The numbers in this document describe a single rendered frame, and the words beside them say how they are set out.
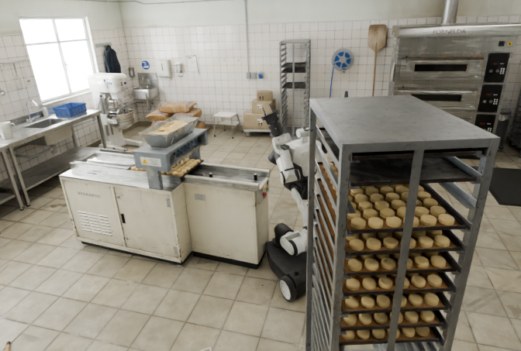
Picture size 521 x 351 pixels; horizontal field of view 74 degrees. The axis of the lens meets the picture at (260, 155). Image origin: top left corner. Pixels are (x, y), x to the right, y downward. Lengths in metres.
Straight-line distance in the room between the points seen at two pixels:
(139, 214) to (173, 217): 0.38
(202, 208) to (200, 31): 4.75
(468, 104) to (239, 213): 4.09
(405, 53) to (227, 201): 3.76
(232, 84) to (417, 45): 3.51
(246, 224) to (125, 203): 1.15
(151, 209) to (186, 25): 4.86
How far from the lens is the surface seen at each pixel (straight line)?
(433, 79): 5.77
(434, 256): 1.48
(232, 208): 3.06
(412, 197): 1.22
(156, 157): 2.97
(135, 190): 3.30
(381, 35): 6.65
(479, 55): 5.94
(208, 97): 7.46
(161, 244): 3.45
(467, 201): 1.36
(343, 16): 6.68
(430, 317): 1.64
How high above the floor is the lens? 2.18
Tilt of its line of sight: 22 degrees down
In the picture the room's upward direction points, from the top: 2 degrees counter-clockwise
